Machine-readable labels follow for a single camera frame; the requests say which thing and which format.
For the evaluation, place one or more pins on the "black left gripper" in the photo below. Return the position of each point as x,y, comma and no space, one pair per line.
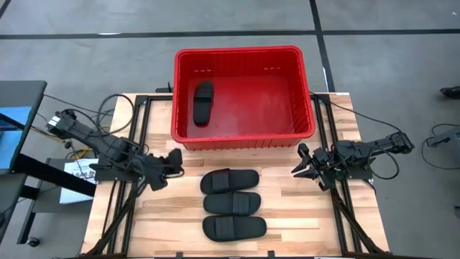
161,169

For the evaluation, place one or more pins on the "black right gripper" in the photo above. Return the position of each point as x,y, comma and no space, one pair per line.
323,172

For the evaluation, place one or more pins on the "black slide sandal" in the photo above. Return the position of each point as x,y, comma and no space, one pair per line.
231,203
203,104
230,181
233,228

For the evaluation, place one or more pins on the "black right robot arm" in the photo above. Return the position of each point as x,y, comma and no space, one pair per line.
377,145

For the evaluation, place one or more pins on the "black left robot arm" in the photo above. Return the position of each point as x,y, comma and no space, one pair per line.
108,147

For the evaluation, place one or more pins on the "red plastic bin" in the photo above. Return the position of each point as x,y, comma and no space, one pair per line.
251,108

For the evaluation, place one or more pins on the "small black antenna device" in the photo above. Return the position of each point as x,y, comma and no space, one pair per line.
163,90

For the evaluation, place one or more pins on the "white paper sheet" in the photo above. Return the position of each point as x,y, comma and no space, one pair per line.
77,167

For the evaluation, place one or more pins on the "black desk support beam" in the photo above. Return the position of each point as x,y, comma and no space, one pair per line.
54,174

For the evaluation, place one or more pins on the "black floor device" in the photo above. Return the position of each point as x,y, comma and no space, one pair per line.
445,137

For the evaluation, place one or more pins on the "black desk leg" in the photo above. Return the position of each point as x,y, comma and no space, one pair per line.
27,226

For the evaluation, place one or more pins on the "black caster wheel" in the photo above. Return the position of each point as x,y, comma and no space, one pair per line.
34,241

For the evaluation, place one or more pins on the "blue panel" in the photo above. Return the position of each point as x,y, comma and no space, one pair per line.
14,144

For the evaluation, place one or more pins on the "dark grey side panel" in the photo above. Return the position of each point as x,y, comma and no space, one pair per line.
9,198

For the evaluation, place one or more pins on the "dark grey desk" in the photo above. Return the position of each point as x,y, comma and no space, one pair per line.
21,91

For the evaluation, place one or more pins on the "person's shoe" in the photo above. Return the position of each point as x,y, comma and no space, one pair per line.
451,92

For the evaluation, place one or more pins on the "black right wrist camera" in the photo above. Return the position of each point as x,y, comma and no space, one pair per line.
321,155

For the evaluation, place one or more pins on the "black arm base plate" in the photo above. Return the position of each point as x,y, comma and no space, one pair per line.
363,174
102,175

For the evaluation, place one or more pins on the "black aluminium rail frame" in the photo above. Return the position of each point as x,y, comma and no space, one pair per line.
339,223
158,97

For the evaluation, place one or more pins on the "black table edge bracket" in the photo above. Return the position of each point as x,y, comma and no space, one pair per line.
179,254
271,254

